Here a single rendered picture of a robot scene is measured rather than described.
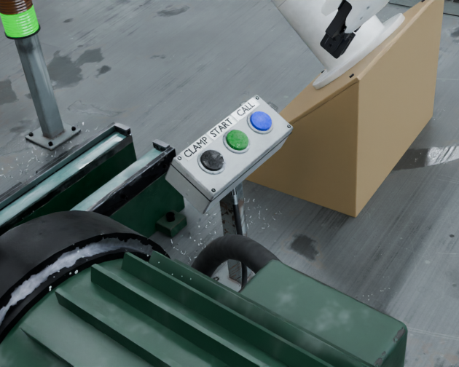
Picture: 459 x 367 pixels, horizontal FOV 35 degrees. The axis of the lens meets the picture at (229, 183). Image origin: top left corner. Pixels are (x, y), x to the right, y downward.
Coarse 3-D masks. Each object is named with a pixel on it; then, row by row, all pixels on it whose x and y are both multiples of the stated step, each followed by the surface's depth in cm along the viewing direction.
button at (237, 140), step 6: (234, 132) 94; (240, 132) 94; (228, 138) 93; (234, 138) 94; (240, 138) 94; (246, 138) 94; (228, 144) 93; (234, 144) 93; (240, 144) 93; (246, 144) 94; (240, 150) 94
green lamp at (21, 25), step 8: (32, 8) 129; (8, 16) 127; (16, 16) 128; (24, 16) 128; (32, 16) 130; (8, 24) 129; (16, 24) 128; (24, 24) 129; (32, 24) 130; (8, 32) 130; (16, 32) 129; (24, 32) 130; (32, 32) 131
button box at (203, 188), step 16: (256, 96) 99; (240, 112) 97; (272, 112) 99; (224, 128) 95; (240, 128) 96; (272, 128) 97; (288, 128) 98; (192, 144) 92; (208, 144) 93; (224, 144) 93; (256, 144) 95; (272, 144) 96; (176, 160) 90; (192, 160) 91; (224, 160) 92; (240, 160) 93; (256, 160) 94; (176, 176) 92; (192, 176) 90; (208, 176) 90; (224, 176) 91; (240, 176) 93; (192, 192) 92; (208, 192) 89; (224, 192) 93; (208, 208) 92
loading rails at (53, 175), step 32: (128, 128) 123; (64, 160) 118; (96, 160) 120; (128, 160) 126; (160, 160) 116; (32, 192) 114; (64, 192) 116; (96, 192) 112; (128, 192) 113; (160, 192) 119; (0, 224) 109; (128, 224) 115; (160, 224) 120
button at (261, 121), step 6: (252, 114) 97; (258, 114) 97; (264, 114) 97; (252, 120) 96; (258, 120) 96; (264, 120) 97; (270, 120) 97; (258, 126) 96; (264, 126) 96; (270, 126) 97
